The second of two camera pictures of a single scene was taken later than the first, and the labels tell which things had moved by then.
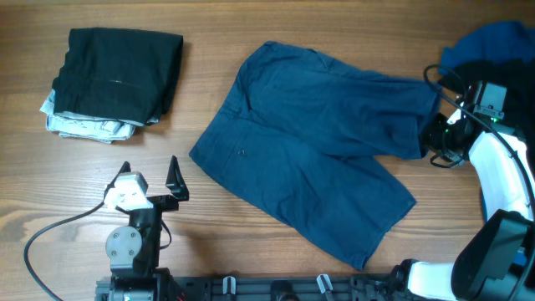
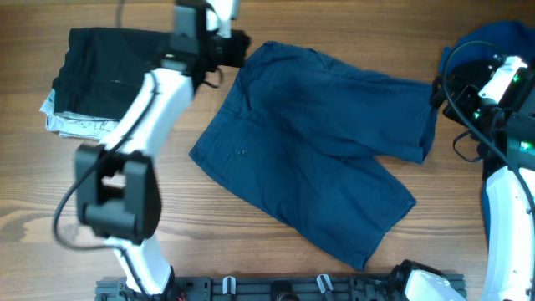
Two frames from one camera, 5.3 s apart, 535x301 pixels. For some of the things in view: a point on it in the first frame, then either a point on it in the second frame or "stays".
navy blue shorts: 303,135 stays
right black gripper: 428,138 -> 464,94
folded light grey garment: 79,127 stays
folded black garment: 117,74 stays
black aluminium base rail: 320,288 stays
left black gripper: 175,183 -> 240,41
